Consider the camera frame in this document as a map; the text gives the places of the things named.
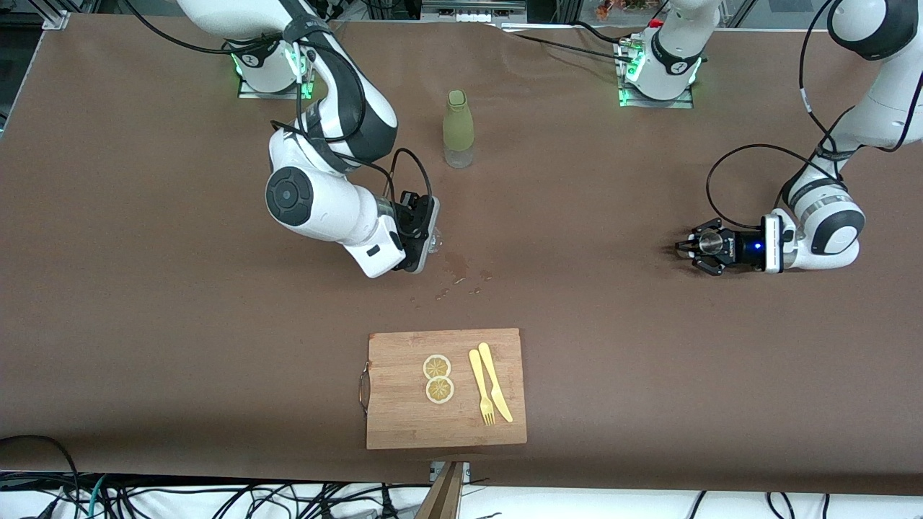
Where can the lemon slice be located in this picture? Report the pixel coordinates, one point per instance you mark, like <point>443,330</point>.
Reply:
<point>437,367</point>
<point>440,390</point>

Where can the yellow plastic fork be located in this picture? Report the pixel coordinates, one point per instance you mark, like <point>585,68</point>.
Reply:
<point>477,375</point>

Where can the brown table cover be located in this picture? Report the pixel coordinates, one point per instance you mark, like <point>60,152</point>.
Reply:
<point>649,360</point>

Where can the aluminium frame profile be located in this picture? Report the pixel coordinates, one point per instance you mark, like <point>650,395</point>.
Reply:
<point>56,18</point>

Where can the spilled liquid drops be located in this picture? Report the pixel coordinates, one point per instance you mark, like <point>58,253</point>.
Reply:
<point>456,268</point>

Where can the grey power strip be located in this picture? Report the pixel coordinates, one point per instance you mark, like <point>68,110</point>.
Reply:
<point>472,13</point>

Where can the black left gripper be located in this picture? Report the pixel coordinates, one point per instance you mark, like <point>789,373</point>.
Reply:
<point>737,249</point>

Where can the green sleeved glass bottle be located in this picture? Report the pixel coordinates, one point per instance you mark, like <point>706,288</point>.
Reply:
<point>458,122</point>

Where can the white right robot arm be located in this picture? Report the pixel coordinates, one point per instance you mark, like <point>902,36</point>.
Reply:
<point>317,202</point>

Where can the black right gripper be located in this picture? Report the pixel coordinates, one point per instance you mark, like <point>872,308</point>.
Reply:
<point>412,218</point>

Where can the steel double-cone jigger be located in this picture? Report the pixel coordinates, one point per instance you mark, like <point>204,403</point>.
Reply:
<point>710,241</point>

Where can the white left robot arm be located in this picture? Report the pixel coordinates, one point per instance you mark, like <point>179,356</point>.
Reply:
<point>836,216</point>

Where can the small glass measuring cup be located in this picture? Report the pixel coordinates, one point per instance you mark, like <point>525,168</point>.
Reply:
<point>435,244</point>

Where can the metal mounting bracket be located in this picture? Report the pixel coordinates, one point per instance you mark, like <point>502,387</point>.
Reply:
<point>435,472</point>

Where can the yellow plastic knife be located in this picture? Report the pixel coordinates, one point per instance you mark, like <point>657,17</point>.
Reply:
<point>494,382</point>

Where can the camera mounting pole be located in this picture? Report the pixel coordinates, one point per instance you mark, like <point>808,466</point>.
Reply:
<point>445,497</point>

